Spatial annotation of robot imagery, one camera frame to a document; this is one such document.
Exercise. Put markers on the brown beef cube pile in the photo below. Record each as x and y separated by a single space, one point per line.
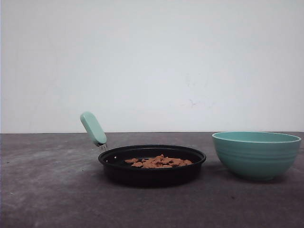
158 162

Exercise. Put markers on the black frying pan teal handle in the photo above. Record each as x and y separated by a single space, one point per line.
118 171

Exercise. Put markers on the teal ceramic bowl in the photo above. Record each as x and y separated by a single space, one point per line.
258 156

